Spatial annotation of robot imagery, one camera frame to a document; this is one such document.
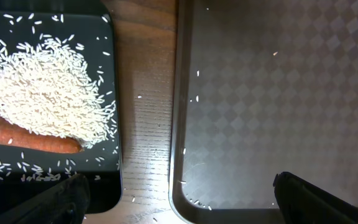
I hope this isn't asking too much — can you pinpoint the white rice pile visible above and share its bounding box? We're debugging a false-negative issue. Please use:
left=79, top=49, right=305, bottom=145
left=0, top=34, right=117, bottom=148

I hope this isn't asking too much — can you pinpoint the black tray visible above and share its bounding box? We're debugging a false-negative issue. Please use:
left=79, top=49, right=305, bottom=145
left=0, top=1, right=122, bottom=214

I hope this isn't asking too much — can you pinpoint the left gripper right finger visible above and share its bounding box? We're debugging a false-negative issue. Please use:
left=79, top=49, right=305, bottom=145
left=273, top=172, right=358, bottom=224

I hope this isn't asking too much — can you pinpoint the brown serving tray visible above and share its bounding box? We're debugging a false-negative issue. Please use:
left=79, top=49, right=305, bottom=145
left=168, top=0, right=358, bottom=223

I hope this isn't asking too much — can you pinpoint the orange carrot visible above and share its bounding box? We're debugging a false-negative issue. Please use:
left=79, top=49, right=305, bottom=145
left=0, top=117, right=82, bottom=154

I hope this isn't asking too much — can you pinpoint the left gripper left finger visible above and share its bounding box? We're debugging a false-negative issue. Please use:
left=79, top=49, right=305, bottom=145
left=0, top=174, right=90, bottom=224

